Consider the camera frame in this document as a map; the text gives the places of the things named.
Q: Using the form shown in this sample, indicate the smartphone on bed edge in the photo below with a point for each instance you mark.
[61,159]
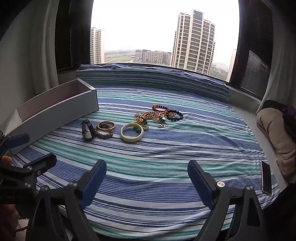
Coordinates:
[266,178]

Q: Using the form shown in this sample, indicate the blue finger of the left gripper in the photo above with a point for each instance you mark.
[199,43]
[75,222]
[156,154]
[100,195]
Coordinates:
[12,142]
[34,169]

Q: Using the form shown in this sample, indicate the dark purple clothing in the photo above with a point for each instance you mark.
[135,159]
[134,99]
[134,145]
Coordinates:
[288,115]

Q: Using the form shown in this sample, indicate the right white curtain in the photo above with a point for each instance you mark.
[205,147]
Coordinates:
[281,82]

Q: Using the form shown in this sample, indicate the black smart watch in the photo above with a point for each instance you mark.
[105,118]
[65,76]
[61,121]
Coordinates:
[88,131]

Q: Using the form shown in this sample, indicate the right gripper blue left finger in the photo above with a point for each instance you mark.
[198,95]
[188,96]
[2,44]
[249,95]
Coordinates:
[47,223]

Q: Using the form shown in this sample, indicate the blue striped bed sheet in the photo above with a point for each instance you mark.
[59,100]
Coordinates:
[147,192]

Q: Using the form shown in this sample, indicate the left white curtain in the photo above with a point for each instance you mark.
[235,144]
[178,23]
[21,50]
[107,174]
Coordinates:
[42,48]

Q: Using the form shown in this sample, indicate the white curtain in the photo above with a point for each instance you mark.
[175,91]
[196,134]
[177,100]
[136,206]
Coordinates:
[42,48]
[281,82]

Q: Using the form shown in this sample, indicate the white cardboard box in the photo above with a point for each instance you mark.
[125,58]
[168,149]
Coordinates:
[51,110]

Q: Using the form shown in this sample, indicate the pale green jade bangle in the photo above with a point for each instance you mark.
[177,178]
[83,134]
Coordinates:
[131,132]

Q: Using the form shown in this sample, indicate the gold chain jewelry pile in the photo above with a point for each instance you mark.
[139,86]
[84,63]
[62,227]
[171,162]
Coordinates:
[156,116]

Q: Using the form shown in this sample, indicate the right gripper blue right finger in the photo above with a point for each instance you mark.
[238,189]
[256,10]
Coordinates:
[235,213]

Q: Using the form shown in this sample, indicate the person's left hand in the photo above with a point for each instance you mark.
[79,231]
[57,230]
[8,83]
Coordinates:
[9,214]

